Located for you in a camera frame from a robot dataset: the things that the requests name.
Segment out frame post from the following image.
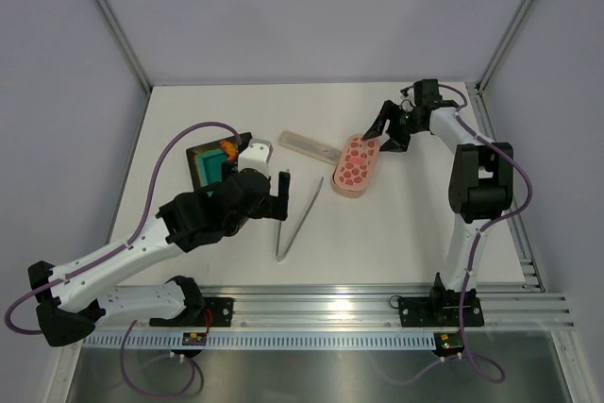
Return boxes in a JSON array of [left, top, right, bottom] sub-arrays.
[[65, 0, 153, 97], [474, 0, 567, 95]]

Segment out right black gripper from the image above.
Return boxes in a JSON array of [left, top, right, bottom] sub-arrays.
[[363, 100, 424, 153]]

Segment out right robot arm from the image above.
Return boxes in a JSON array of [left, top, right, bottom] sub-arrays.
[[363, 79, 513, 327]]

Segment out metal tongs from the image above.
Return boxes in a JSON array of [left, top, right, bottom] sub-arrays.
[[275, 176, 325, 263]]

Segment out aluminium mounting rail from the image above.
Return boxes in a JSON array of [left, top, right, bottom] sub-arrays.
[[201, 285, 576, 331]]

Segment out left frame post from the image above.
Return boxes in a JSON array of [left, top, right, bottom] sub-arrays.
[[65, 0, 153, 97]]

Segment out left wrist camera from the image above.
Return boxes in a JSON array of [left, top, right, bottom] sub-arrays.
[[237, 139, 273, 176]]

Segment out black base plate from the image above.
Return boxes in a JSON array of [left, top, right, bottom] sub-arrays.
[[388, 295, 485, 328], [149, 297, 235, 328]]

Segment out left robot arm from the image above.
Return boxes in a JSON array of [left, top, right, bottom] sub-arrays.
[[27, 169, 291, 347]]

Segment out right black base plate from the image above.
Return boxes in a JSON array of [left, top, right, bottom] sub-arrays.
[[388, 295, 485, 328]]

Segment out pink lunch box lid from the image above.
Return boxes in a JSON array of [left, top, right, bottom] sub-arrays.
[[330, 134, 382, 189]]

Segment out right frame post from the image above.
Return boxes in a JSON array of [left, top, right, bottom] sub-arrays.
[[474, 0, 567, 95]]

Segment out black teal food tray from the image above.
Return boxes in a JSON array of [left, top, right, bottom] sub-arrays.
[[186, 132, 253, 190]]

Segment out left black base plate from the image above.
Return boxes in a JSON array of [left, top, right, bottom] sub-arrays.
[[149, 297, 235, 328]]

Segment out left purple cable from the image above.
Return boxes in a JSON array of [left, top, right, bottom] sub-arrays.
[[3, 122, 242, 397]]

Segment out white slotted cable duct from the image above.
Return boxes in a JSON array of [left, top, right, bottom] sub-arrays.
[[83, 331, 436, 351]]

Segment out pink lunch box base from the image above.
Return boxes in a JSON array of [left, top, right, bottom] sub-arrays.
[[328, 134, 382, 200]]

